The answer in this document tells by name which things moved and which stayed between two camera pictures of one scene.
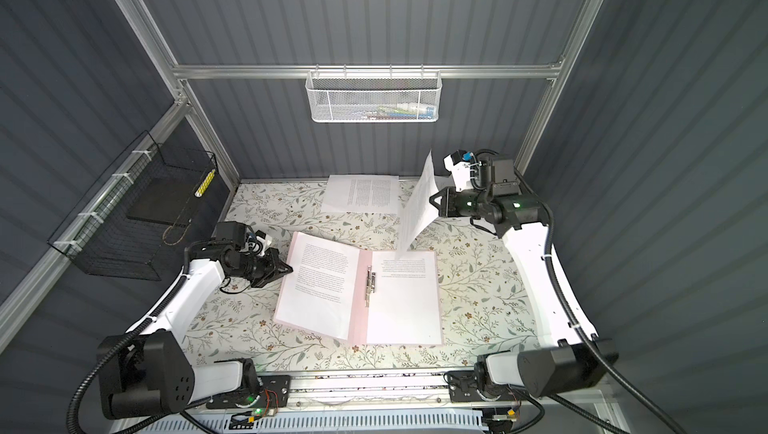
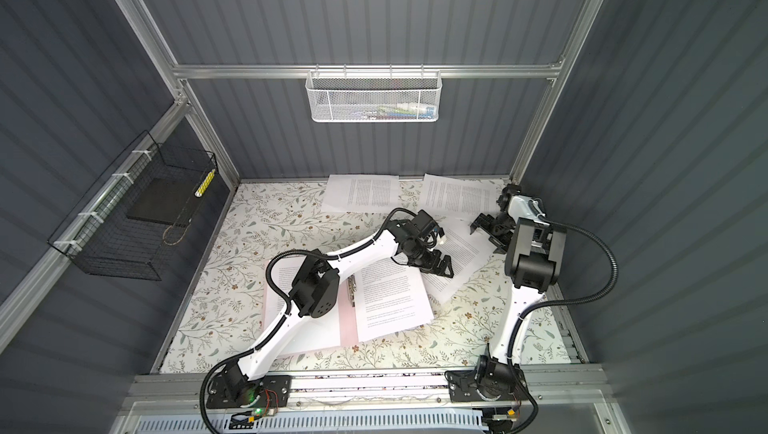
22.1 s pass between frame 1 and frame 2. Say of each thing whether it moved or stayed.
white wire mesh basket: stayed
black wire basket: stayed
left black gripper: moved
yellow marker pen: stayed
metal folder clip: moved
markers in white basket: stayed
